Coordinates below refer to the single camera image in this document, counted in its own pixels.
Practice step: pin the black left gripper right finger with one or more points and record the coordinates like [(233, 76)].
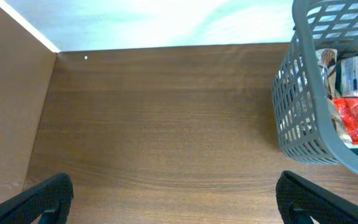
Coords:
[(301, 201)]

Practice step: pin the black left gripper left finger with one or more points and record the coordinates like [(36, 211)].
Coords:
[(47, 202)]

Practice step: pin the beige cookie bag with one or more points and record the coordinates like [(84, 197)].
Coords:
[(327, 59)]

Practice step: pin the grey plastic lattice basket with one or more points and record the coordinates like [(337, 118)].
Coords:
[(300, 100)]

